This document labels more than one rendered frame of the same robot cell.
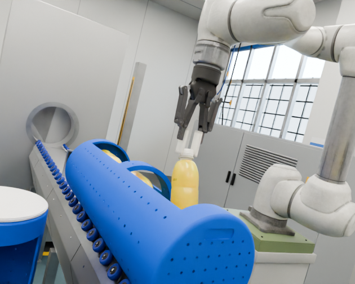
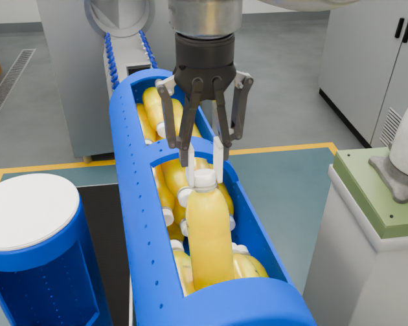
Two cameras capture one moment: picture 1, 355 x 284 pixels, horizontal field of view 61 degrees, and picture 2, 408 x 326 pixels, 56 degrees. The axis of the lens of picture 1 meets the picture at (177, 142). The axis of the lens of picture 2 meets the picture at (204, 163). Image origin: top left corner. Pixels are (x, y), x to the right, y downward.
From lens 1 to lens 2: 0.49 m
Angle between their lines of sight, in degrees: 36
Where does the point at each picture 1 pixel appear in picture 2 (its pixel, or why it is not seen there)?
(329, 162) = not seen: outside the picture
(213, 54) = (196, 18)
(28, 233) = (57, 248)
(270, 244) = (404, 228)
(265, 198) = not seen: outside the picture
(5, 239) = (32, 262)
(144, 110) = not seen: outside the picture
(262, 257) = (388, 246)
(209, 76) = (202, 61)
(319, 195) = not seen: outside the picture
